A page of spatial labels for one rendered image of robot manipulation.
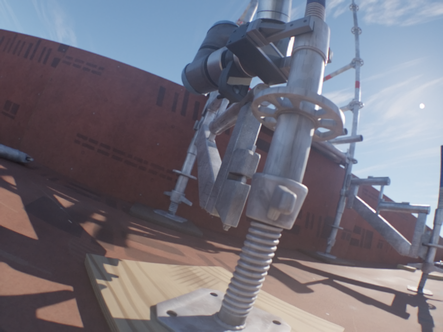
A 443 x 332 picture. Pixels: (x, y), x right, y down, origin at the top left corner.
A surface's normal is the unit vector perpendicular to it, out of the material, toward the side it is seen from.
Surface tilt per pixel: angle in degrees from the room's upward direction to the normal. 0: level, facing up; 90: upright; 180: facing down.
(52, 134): 90
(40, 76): 90
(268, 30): 180
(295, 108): 180
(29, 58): 90
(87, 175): 90
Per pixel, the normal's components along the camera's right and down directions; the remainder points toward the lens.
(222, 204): -0.81, -0.35
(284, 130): -0.64, -0.34
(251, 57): -0.32, 0.93
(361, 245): 0.32, -0.05
